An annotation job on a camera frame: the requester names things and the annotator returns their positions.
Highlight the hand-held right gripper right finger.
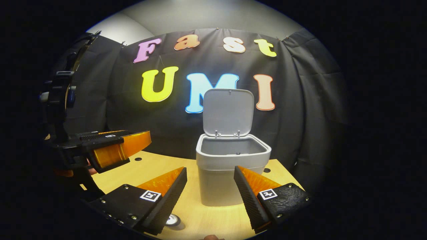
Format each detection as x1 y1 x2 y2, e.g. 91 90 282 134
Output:
233 166 314 234

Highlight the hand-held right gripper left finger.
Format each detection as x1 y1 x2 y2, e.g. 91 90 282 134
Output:
87 167 188 235

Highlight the white desktop garbage bin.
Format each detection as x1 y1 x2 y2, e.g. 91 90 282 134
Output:
196 88 272 207

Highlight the wooden desktop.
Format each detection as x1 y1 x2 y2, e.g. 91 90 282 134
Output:
80 151 304 240

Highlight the black backdrop cloth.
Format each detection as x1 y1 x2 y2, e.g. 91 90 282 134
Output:
50 27 349 194

